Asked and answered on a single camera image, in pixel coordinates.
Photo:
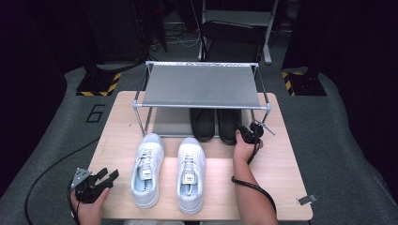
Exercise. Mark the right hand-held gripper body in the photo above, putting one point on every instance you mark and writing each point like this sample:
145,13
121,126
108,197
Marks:
248,134

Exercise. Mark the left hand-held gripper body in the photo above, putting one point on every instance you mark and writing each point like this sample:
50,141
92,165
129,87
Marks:
87,189

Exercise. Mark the white sneaker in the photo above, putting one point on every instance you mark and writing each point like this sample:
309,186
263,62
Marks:
147,184
191,193

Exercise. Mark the grey metal shoe rack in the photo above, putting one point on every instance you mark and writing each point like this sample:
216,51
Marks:
200,87

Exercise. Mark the person's right hand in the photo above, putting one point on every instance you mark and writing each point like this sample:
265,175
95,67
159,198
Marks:
242,151

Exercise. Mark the person's left hand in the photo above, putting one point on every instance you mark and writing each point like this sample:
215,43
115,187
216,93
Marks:
89,212

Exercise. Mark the person's light trousers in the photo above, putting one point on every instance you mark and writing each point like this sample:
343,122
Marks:
150,223

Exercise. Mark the black yellow striped stand base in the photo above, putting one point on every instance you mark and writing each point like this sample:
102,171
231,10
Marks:
303,84
98,86

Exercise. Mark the grey tape piece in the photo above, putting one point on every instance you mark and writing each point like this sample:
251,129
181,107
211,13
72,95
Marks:
306,199

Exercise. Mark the black equipment cabinet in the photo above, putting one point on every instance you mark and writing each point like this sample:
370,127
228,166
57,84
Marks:
119,31

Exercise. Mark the white metal stand frame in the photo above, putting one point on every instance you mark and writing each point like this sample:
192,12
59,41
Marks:
267,37

